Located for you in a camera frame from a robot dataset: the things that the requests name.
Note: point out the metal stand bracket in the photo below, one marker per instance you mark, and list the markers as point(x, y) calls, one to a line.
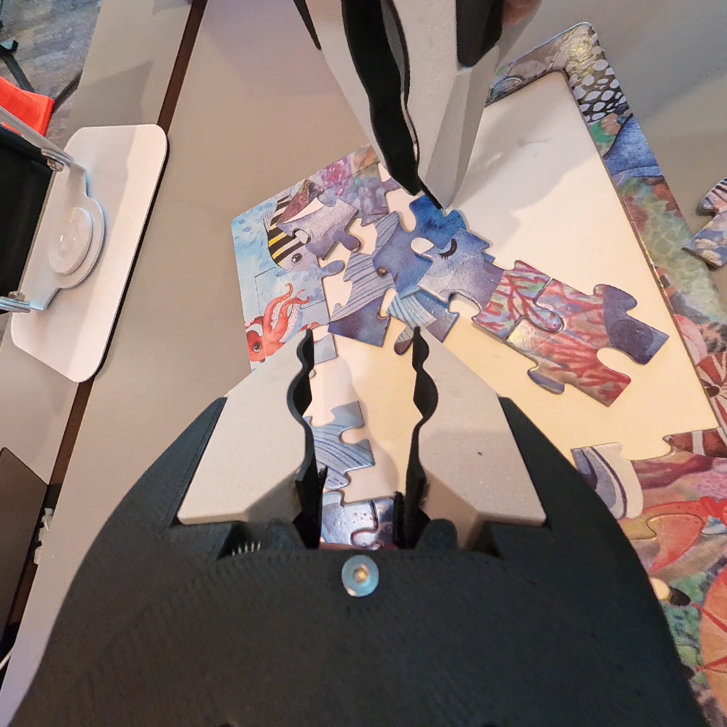
point(68, 244)

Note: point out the ocean print puzzle board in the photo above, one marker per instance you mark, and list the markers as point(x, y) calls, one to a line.
point(539, 170)

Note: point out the white stand base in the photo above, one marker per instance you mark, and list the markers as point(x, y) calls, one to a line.
point(130, 227)

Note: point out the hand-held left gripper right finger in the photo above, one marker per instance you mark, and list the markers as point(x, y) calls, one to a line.
point(483, 454)

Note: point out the pile of loose puzzle pieces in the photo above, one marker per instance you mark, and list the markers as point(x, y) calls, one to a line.
point(710, 238)

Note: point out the group of assembled puzzle pieces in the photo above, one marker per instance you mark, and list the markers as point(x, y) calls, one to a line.
point(272, 329)

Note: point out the red coral navy puzzle piece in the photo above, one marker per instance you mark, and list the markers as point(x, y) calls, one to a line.
point(579, 346)

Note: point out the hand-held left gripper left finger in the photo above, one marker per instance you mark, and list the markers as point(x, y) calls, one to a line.
point(244, 454)

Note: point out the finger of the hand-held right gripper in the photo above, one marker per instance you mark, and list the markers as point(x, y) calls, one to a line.
point(443, 85)
point(346, 68)

